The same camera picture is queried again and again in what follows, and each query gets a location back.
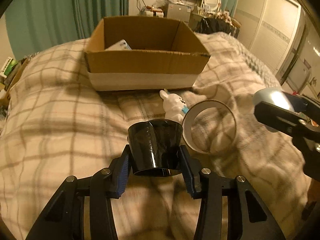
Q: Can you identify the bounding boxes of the white blue packet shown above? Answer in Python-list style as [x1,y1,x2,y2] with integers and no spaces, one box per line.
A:
[104,39,133,51]

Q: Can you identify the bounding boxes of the white sliding wardrobe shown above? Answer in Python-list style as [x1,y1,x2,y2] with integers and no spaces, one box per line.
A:
[233,0,307,73]

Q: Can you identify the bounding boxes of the grey knit blanket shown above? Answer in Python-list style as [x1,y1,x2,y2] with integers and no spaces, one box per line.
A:
[239,39,282,82]

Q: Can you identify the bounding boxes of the silver oval object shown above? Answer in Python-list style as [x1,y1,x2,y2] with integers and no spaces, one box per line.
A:
[253,87,296,133]

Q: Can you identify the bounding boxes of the white rabbit figurine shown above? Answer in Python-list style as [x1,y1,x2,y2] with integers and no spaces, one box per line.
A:
[159,88,190,125]

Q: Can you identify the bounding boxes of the cardboard box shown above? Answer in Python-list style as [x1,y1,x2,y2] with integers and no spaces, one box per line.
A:
[83,16,211,92]

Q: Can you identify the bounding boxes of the silver mini fridge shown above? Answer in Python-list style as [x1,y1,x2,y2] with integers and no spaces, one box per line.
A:
[166,3,191,22]

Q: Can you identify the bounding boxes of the black bag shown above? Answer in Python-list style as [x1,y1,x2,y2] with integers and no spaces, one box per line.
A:
[197,16,237,34]

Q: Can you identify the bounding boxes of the green white box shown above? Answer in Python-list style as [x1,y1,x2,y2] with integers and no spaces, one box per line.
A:
[0,56,17,77]

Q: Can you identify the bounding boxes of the black plastic cup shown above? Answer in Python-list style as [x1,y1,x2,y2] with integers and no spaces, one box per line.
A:
[127,120,184,177]

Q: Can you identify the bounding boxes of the clear tape roll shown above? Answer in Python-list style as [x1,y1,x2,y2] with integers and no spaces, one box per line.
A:
[182,100,238,154]

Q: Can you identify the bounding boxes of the plaid blanket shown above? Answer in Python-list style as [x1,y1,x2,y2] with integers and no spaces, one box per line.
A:
[0,31,313,240]

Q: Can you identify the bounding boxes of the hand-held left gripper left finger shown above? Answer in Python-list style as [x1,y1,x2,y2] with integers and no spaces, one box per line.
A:
[25,146,130,240]

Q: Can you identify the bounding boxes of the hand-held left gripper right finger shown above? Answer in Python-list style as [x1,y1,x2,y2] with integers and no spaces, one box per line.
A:
[178,146,287,240]

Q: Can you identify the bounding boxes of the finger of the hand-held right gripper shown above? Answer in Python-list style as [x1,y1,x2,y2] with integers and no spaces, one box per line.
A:
[285,92,320,114]
[254,101,304,137]

